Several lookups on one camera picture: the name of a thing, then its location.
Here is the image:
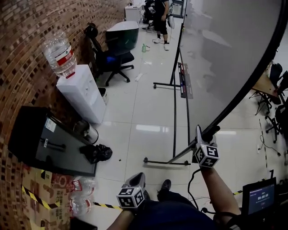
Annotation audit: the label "black metal cabinet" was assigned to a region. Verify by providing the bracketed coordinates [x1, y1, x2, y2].
[7, 105, 98, 177]

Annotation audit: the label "person's dark trousers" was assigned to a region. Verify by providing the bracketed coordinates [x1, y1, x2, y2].
[132, 190, 218, 230]

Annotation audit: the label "white desk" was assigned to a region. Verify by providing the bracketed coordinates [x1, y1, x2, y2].
[124, 4, 145, 23]

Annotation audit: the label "black backpack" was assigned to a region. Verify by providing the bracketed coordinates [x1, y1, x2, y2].
[269, 62, 284, 82]

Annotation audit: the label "black plastic bag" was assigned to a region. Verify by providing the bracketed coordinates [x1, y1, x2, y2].
[79, 143, 113, 165]

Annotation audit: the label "empty clear water bottle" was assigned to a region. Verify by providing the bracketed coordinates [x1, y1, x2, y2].
[69, 195, 95, 217]
[71, 176, 98, 196]

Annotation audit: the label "large whiteboard with black frame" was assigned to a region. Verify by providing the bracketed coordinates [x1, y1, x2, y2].
[179, 0, 288, 141]

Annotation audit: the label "black floor cable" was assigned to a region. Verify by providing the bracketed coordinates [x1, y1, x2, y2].
[258, 134, 282, 157]

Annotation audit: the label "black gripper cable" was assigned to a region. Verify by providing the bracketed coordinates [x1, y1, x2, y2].
[187, 168, 217, 214]

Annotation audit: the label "grey marker tray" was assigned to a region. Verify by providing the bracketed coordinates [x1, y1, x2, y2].
[177, 62, 194, 100]

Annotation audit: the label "dark bin with white lid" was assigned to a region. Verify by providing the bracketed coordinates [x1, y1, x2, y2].
[105, 20, 140, 54]

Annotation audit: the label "black metal whiteboard stand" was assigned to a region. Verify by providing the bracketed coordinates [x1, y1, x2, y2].
[143, 44, 197, 166]

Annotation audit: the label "person's right forearm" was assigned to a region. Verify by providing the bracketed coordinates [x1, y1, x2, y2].
[199, 166, 242, 217]

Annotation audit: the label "person's dark right shoe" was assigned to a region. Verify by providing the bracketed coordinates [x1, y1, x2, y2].
[157, 179, 172, 196]

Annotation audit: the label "black monitor screen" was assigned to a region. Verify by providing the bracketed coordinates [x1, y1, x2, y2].
[241, 177, 278, 217]

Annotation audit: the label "person's left forearm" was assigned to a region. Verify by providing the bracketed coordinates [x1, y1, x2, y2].
[107, 208, 136, 230]

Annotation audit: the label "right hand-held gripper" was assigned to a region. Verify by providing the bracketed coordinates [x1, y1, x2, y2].
[192, 125, 221, 169]

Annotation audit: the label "white water dispenser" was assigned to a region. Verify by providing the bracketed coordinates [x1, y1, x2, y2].
[56, 64, 107, 125]

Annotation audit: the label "brown cardboard box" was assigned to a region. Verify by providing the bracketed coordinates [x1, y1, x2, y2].
[22, 167, 76, 230]

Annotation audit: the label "wooden table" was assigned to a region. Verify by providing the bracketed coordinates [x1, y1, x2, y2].
[251, 66, 282, 97]

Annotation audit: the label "large clear water bottle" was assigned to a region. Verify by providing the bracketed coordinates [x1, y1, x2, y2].
[42, 31, 77, 79]

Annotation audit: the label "black swivel chair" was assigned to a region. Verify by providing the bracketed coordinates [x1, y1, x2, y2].
[265, 104, 288, 144]

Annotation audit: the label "black office chair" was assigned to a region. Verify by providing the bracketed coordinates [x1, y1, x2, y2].
[84, 22, 135, 87]

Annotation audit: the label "shiny metal waste bin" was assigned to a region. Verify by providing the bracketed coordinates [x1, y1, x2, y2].
[72, 119, 99, 145]

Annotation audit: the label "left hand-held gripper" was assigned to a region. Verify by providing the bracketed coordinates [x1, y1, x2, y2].
[116, 172, 147, 210]

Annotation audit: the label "yellow black hazard tape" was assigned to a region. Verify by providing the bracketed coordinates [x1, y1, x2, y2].
[21, 185, 124, 212]

